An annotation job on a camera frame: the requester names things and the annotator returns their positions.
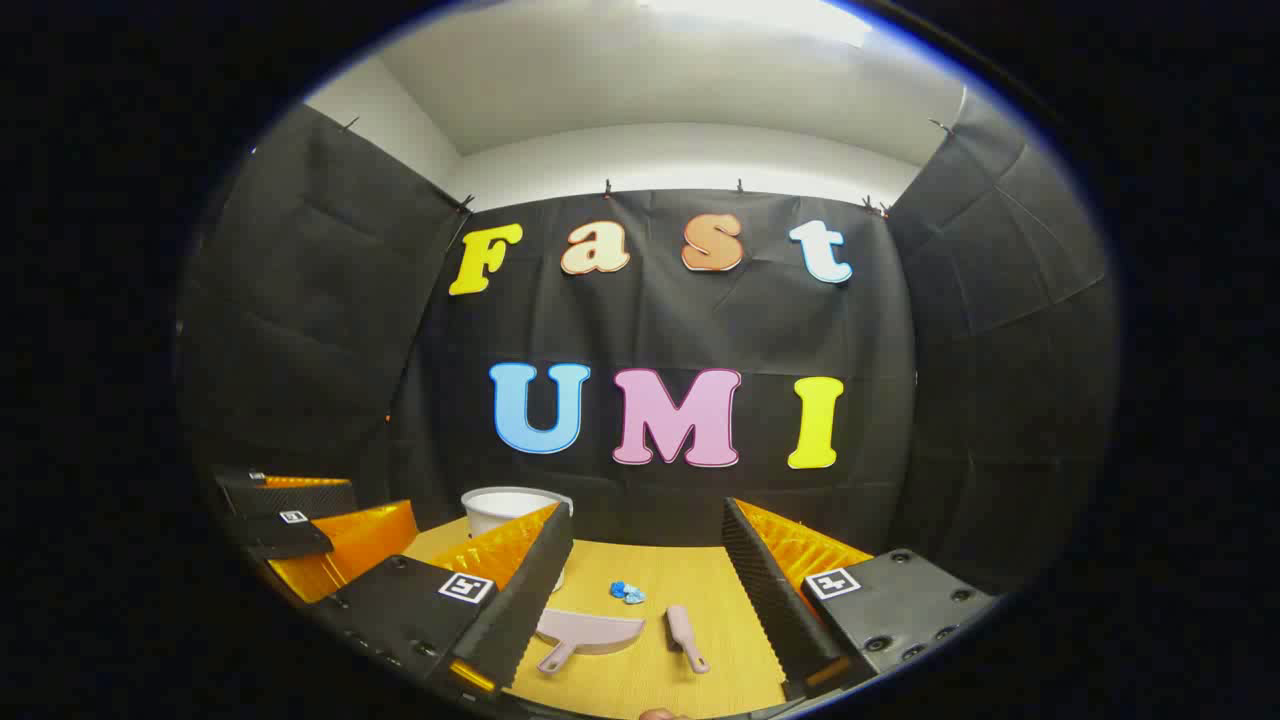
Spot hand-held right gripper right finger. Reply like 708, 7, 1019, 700
720, 497, 999, 701

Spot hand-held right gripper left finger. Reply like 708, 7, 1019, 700
318, 502, 576, 701

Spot small pink dustpan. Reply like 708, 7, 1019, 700
535, 608, 648, 674

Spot small pink broom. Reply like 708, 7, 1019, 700
666, 604, 711, 674

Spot white garbage bin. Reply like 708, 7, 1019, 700
461, 486, 576, 593

